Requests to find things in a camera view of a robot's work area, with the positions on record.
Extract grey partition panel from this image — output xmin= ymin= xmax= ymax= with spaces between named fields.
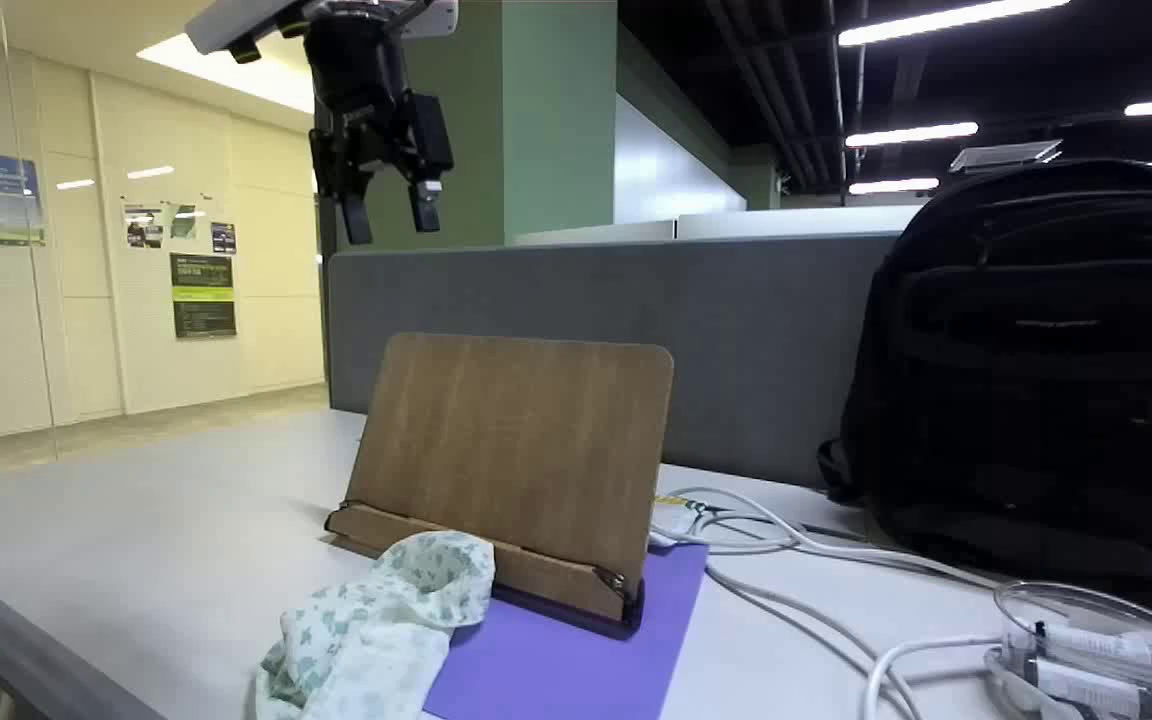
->
xmin=321 ymin=238 xmax=888 ymax=485

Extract black backpack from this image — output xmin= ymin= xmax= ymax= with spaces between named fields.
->
xmin=816 ymin=161 xmax=1152 ymax=606

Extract purple paper mat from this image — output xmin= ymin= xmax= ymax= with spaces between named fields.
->
xmin=426 ymin=549 xmax=708 ymax=720

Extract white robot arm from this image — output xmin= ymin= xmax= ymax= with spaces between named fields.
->
xmin=185 ymin=0 xmax=460 ymax=244

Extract white power strip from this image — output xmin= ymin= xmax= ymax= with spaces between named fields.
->
xmin=990 ymin=622 xmax=1152 ymax=720

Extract dark green wall poster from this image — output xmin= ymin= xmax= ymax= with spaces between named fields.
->
xmin=169 ymin=252 xmax=238 ymax=339

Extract white green floral cloth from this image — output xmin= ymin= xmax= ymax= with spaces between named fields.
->
xmin=254 ymin=530 xmax=495 ymax=720

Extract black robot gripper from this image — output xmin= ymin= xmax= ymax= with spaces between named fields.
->
xmin=304 ymin=11 xmax=452 ymax=244

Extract small wall notices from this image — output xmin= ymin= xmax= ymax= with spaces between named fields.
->
xmin=123 ymin=204 xmax=238 ymax=256

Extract wooden book stand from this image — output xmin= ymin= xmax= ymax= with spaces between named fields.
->
xmin=323 ymin=333 xmax=678 ymax=627

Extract white cable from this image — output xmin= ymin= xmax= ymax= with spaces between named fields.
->
xmin=654 ymin=485 xmax=1152 ymax=720

